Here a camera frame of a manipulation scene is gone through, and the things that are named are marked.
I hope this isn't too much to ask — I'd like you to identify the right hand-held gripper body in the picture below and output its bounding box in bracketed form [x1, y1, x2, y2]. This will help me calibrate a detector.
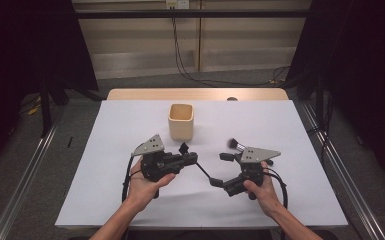
[223, 146, 282, 201]

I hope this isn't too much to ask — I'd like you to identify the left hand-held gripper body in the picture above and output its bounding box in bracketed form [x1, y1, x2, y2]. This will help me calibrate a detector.
[131, 133, 182, 183]

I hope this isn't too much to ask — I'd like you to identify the thick black makeup brush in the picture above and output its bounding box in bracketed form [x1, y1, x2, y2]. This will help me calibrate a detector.
[226, 137, 275, 167]

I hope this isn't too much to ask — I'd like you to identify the beige square cup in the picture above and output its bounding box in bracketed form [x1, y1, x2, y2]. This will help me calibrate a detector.
[167, 103, 195, 142]

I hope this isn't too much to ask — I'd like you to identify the person's right hand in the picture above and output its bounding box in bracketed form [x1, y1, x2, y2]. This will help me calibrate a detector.
[243, 161, 283, 218]

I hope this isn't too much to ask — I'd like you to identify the person's left hand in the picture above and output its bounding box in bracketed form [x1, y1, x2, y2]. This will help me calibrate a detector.
[126, 162, 177, 213]

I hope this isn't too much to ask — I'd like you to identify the white table mat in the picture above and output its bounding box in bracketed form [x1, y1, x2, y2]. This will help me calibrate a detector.
[55, 99, 349, 229]

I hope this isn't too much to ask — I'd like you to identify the black metal stand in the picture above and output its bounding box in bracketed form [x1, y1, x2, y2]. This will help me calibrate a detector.
[39, 77, 53, 138]

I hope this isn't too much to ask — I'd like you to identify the black curtain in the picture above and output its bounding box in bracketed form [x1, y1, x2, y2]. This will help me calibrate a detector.
[0, 0, 100, 174]
[285, 0, 385, 192]

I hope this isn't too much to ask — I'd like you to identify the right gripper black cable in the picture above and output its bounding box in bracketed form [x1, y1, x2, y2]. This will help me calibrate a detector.
[263, 167, 290, 210]

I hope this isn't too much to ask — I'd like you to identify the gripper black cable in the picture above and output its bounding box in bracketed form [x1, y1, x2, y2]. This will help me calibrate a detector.
[263, 167, 290, 210]
[121, 155, 137, 204]

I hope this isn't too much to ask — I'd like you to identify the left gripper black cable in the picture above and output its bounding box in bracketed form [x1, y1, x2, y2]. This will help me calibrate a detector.
[121, 155, 137, 204]

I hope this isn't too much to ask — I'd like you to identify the black wall cable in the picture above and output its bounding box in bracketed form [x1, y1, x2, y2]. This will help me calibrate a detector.
[170, 7, 291, 88]

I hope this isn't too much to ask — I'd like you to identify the metal floor rail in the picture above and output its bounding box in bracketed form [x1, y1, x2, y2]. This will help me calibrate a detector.
[0, 108, 66, 240]
[300, 101, 385, 240]

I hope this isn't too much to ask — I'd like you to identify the yellow floor cable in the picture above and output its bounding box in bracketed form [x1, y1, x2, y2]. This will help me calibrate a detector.
[25, 95, 43, 116]

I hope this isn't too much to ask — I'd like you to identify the black horizontal frame bar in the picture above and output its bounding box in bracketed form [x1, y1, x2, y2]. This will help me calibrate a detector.
[74, 9, 312, 20]

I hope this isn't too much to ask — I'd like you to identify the white wall socket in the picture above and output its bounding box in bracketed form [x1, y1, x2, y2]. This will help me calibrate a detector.
[165, 0, 191, 10]

